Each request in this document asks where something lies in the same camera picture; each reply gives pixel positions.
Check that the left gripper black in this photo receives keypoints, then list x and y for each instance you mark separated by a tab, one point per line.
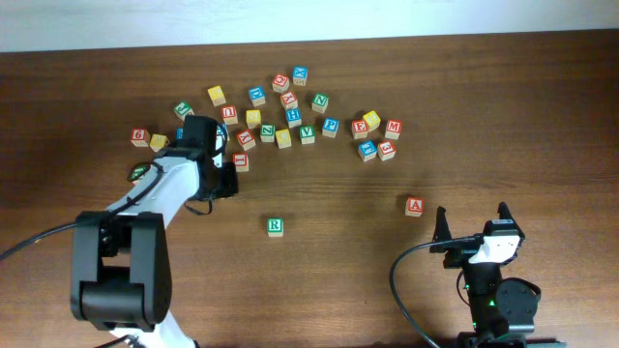
224	187

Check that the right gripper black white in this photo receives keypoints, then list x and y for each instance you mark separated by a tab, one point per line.
456	252

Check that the green R block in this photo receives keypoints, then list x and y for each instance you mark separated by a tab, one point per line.
275	227

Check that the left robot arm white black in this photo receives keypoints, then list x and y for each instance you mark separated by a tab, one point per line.
121	274

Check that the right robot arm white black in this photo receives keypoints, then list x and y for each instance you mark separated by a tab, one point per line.
502	309

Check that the red I block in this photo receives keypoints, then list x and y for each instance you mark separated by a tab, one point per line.
241	162

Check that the blue 5 block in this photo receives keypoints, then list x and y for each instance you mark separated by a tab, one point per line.
222	132

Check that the red Y block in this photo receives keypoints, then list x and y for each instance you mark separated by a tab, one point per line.
246	139

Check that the red A block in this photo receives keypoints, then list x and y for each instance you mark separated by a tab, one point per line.
414	207

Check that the red U block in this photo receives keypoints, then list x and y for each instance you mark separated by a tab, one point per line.
229	115

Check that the yellow block far left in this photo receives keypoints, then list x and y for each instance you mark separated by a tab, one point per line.
158	142

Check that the green Z block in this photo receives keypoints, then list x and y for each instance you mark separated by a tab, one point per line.
267	133

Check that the yellow S block middle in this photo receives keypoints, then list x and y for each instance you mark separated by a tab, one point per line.
253	118

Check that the green B block far left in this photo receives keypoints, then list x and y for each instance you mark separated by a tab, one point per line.
137	173

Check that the yellow C block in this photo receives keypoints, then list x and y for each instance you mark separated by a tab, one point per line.
283	138

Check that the green J block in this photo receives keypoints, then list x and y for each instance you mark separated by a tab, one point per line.
182	110

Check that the yellow block top left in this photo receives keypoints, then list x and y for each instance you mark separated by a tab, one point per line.
216	95

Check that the red 6 block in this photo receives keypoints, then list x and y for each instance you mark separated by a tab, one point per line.
140	138

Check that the blue D block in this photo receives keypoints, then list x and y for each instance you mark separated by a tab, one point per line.
257	96

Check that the blue H block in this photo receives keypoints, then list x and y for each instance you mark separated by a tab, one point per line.
293	117

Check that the green V block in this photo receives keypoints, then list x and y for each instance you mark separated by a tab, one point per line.
307	135

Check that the red K block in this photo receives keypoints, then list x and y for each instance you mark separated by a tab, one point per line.
289	100

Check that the red 3 block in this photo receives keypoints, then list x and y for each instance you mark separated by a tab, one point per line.
386	150

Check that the red C block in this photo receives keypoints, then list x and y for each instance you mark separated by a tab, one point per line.
280	83

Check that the red M block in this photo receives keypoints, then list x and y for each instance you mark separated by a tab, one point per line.
393	129

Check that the blue block lower right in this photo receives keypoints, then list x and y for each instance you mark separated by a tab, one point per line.
367	150

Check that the blue P block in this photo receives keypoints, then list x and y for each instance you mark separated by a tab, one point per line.
330	127

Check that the green N block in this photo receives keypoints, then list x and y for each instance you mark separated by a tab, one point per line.
320	103

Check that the blue X block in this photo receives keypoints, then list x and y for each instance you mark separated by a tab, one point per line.
300	75

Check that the yellow block by E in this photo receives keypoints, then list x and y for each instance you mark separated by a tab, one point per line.
373	120

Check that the red E block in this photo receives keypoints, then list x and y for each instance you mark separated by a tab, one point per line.
359	129

